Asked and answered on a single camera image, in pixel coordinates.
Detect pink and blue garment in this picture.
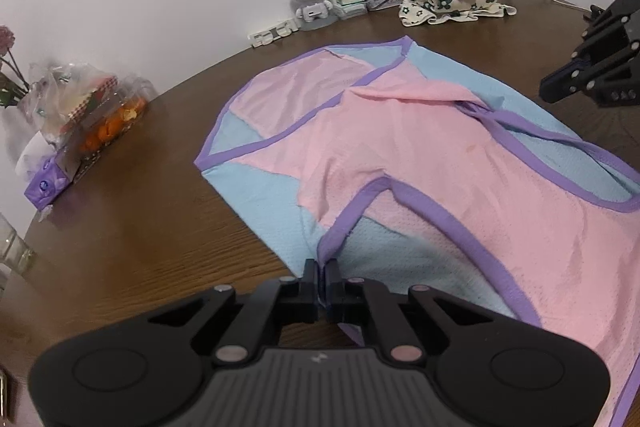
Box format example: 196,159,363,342
194,36,640,427

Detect dried pink roses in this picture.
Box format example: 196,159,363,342
0,26,28,108

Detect clear plastic bag of snacks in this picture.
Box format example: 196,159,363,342
27,62,121,142

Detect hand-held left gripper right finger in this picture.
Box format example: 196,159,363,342
321,259,501,365

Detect clear container of oranges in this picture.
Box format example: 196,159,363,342
75,92,151,158

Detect green and white small boxes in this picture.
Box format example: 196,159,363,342
334,0,368,18

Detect cream cloth with green flowers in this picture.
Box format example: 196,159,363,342
398,0,517,28

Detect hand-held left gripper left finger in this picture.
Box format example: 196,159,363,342
149,259,319,365

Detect clear glass cup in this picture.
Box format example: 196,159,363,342
0,213,36,278

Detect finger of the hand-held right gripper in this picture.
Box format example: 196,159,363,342
571,5,632,62
539,51,640,108

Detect purple tissue box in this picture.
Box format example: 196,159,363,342
24,152,83,210

